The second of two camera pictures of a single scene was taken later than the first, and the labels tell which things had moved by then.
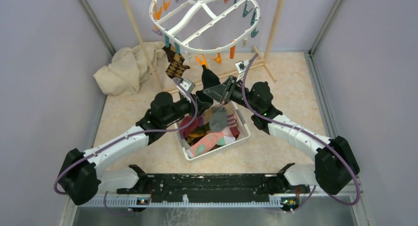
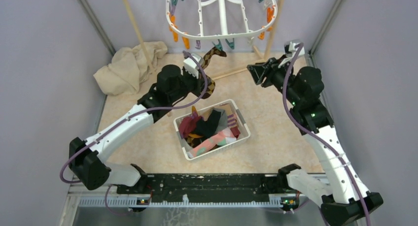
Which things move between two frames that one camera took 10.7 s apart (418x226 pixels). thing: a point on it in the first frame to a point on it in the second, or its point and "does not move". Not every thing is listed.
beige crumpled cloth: x=128 y=66 does not move
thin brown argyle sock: x=176 y=68 to x=215 y=50
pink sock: x=217 y=139 does not move
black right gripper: x=223 y=92 to x=268 y=71
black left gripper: x=191 y=104 to x=199 y=84
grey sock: x=219 y=120 does not move
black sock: x=209 y=77 to x=206 y=128
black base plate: x=215 y=187 does not move
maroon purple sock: x=186 y=123 does not move
